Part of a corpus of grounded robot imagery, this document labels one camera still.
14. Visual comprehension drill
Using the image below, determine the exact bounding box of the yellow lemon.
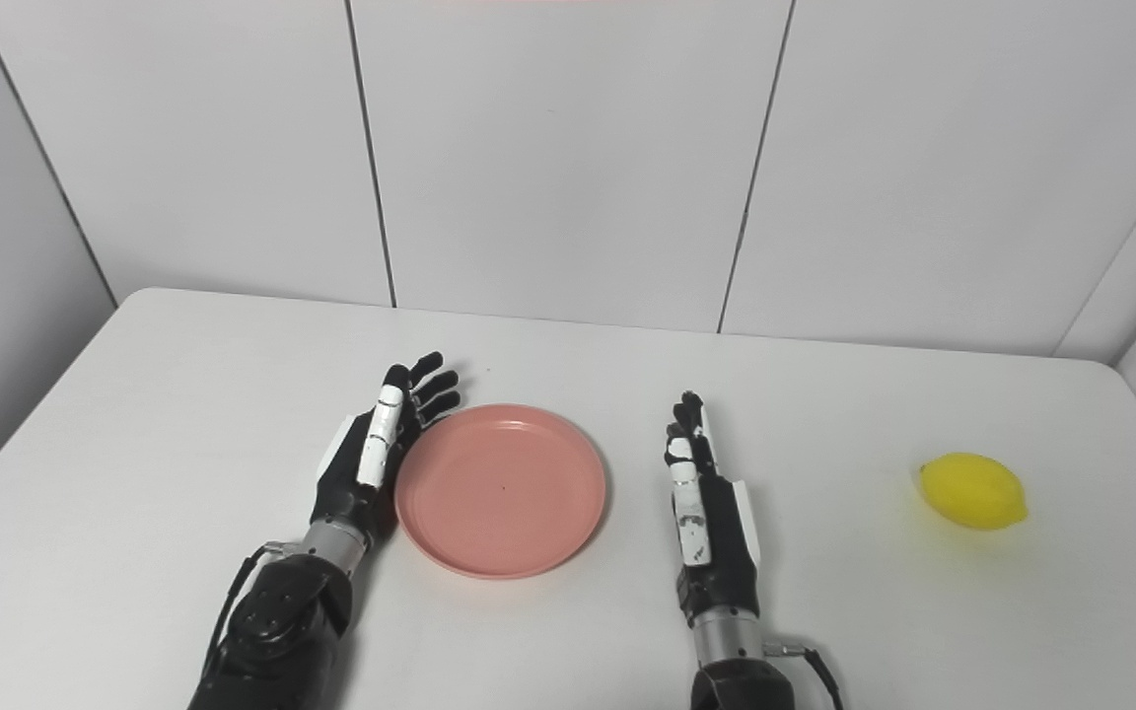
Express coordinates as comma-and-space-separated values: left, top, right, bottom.
919, 453, 1030, 532

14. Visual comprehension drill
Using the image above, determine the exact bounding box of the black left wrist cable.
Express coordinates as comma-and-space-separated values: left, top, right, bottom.
199, 541, 286, 681

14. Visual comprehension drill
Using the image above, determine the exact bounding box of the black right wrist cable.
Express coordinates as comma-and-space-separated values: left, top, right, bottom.
761, 640, 845, 710

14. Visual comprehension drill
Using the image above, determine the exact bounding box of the pink plate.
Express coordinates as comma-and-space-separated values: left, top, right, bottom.
393, 403, 607, 580

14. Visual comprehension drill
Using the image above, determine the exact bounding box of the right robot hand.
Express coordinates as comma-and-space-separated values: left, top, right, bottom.
665, 392, 762, 626

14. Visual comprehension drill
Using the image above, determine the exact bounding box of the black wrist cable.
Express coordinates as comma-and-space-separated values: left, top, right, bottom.
199, 541, 286, 681
761, 640, 845, 710

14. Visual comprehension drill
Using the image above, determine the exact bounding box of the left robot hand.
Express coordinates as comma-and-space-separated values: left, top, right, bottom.
311, 352, 462, 541

